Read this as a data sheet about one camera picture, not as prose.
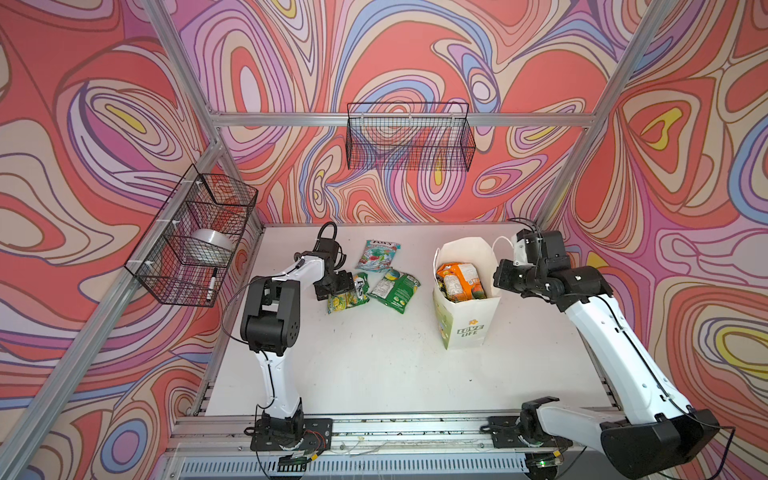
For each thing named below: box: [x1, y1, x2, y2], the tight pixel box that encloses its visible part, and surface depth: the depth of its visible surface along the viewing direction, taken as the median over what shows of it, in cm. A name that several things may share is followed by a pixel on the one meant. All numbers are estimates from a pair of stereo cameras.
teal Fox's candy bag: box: [355, 239, 402, 272], surface depth 109 cm
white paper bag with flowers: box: [432, 236, 501, 350], surface depth 80 cm
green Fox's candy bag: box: [367, 268, 421, 314], surface depth 100 cm
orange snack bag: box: [436, 263, 487, 301], surface depth 86 cm
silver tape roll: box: [191, 228, 234, 250], surface depth 75 cm
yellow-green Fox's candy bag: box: [327, 272, 370, 314], surface depth 98 cm
